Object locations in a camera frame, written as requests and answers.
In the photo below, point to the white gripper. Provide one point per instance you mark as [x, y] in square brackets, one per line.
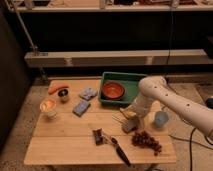
[135, 117]

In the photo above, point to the grey felt eraser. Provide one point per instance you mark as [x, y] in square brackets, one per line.
[130, 125]

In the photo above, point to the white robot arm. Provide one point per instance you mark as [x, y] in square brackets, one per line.
[155, 88]

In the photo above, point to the green plastic tray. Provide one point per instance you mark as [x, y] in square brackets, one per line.
[130, 83]

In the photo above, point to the metal fork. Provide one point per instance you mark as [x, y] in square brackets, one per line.
[118, 120]

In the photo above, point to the wooden spoon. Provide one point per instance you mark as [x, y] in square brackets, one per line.
[125, 114]

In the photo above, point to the bunch of dark grapes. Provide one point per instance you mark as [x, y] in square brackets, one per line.
[145, 140]

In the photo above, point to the blue plastic cup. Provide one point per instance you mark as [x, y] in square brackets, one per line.
[160, 119]

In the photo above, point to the orange bowl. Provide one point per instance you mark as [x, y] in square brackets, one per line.
[113, 90]

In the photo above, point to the dark chocolate wrapper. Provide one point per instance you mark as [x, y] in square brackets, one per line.
[98, 136]

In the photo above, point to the wooden table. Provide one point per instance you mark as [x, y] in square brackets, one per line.
[67, 139]

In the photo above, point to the small metal cup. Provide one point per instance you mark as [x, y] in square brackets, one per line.
[63, 95]

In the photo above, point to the white lower shelf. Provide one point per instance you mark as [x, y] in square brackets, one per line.
[117, 58]

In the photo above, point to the white shelf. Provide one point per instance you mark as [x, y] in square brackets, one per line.
[117, 58]
[107, 5]

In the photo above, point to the orange carrot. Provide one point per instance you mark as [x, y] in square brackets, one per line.
[54, 88]

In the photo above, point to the white upper shelf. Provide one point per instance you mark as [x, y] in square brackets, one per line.
[107, 5]

